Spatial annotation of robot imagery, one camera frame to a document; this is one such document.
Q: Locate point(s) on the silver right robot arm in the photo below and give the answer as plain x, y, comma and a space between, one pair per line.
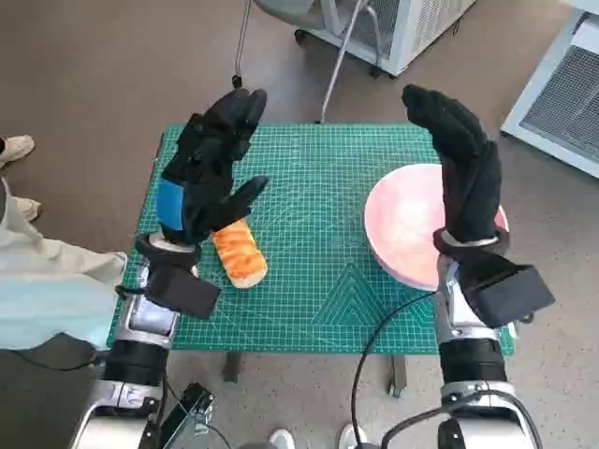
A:
472, 360

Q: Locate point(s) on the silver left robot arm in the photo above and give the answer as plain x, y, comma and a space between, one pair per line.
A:
135, 360

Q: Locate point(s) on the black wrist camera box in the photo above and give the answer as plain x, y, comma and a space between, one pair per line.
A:
182, 292
510, 290

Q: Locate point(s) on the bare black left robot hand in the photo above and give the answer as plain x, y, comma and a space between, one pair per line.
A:
206, 187

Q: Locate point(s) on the white shoe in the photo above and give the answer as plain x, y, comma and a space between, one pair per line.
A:
352, 437
281, 440

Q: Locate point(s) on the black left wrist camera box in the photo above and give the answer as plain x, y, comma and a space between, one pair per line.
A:
182, 292

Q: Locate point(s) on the dark table leg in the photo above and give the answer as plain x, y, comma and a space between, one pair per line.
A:
398, 374
231, 367

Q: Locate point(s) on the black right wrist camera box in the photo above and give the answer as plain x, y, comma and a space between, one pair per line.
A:
510, 290

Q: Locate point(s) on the green cutting mat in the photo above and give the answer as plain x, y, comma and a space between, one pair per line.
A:
304, 210

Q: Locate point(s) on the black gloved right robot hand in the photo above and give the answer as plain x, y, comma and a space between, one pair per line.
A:
468, 178

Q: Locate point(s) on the pink bowl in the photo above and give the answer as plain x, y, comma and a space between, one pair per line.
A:
402, 220

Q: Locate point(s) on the long striped toy bread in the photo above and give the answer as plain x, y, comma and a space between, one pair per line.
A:
241, 259

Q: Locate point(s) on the black metal frame bracket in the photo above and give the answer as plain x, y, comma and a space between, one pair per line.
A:
187, 407

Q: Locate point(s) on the white cabinet with grey grille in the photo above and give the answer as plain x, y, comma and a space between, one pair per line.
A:
561, 107

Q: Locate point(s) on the white louvred cabinet on castors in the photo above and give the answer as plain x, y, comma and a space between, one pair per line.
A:
412, 28

